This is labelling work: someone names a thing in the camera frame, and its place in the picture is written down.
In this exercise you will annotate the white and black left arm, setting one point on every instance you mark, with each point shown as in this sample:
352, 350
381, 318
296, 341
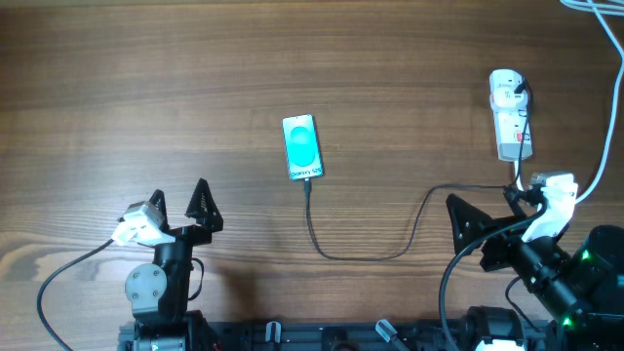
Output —
159, 291

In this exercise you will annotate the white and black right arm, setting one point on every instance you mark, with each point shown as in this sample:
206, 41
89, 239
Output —
583, 292

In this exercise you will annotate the white charger adapter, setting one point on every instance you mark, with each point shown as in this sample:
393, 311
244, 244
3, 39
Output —
505, 98

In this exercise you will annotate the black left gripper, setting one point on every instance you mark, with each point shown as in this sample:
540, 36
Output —
209, 220

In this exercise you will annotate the white power strip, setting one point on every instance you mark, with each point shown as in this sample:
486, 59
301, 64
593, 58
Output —
512, 132

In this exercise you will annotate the black mounting base rail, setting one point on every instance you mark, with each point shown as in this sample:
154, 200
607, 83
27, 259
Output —
482, 328

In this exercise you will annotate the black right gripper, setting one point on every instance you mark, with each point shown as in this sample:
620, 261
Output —
481, 223

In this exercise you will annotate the smartphone with teal screen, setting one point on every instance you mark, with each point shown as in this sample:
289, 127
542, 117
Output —
302, 147

